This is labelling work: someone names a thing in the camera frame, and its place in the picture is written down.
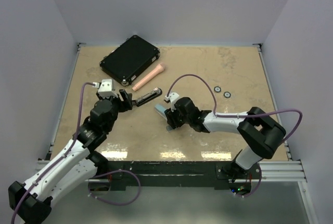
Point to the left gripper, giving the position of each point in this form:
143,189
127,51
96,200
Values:
126,104

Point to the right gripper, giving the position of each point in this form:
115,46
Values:
171,118

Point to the staple tray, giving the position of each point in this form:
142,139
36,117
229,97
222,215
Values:
169,128

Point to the blue white stapler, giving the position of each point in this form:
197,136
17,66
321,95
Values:
161,110

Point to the black stapler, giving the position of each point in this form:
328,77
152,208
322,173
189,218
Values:
147,97

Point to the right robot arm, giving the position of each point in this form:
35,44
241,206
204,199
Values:
262,134

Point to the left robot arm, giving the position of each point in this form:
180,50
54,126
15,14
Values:
34,199

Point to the black hard case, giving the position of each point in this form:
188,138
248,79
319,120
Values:
129,60

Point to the silver round disc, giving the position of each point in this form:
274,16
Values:
227,94
217,89

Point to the pink cylindrical tube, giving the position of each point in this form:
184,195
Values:
157,70

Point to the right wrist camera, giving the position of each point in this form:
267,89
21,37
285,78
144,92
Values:
172,98

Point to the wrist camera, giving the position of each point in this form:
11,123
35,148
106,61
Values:
172,98
106,89

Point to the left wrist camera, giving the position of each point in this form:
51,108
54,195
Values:
106,89

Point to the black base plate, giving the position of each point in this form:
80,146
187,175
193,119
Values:
217,175

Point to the aluminium rail frame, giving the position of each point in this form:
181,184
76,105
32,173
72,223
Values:
140,134

